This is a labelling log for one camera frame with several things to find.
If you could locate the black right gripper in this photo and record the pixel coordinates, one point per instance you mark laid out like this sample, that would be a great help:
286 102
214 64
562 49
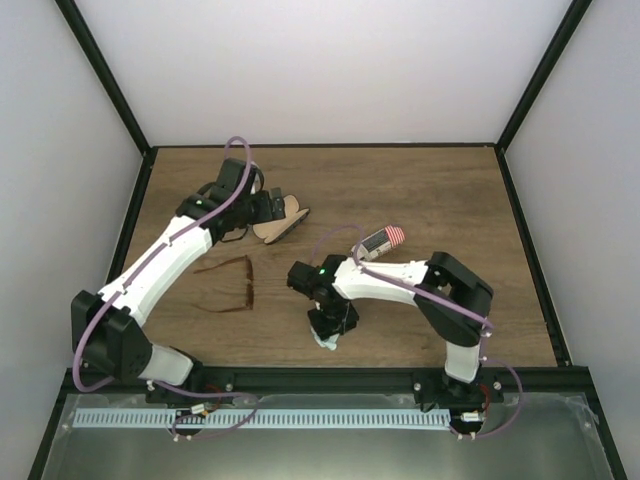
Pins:
324 331

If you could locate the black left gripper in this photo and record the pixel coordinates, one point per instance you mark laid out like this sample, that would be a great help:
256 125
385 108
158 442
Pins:
265 210

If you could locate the tan glasses case black trim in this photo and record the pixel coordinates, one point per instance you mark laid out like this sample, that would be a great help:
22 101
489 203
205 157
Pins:
274 231

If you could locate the brown sunglasses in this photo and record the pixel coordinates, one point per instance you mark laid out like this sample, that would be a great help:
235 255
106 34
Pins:
227 287

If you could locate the tan glasses case striped trim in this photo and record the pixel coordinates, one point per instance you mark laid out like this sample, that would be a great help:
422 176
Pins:
379 243

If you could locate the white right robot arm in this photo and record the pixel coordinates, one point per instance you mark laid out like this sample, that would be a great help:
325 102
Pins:
455 301

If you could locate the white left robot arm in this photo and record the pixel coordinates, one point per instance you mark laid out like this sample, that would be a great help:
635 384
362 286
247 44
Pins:
108 327

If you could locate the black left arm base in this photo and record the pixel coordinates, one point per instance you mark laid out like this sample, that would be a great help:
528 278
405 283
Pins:
204 384

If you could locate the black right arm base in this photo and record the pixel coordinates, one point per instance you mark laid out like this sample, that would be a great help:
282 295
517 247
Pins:
433 388

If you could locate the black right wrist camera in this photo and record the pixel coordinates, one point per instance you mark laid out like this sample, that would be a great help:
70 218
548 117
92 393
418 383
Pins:
303 278

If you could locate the light blue slotted cable duct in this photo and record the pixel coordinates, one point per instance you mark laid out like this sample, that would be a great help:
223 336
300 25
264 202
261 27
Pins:
149 418

